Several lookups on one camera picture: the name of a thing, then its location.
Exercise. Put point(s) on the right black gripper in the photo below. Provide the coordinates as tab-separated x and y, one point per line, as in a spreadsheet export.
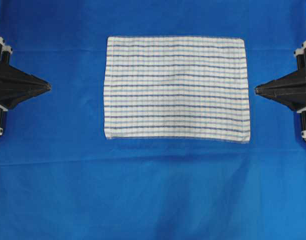
295	101

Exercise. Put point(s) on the blue tablecloth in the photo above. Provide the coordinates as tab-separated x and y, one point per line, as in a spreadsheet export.
61	179

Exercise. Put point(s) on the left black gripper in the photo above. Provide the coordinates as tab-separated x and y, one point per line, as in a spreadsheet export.
15	75

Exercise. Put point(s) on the blue striped white towel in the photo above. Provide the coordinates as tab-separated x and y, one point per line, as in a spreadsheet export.
190	87

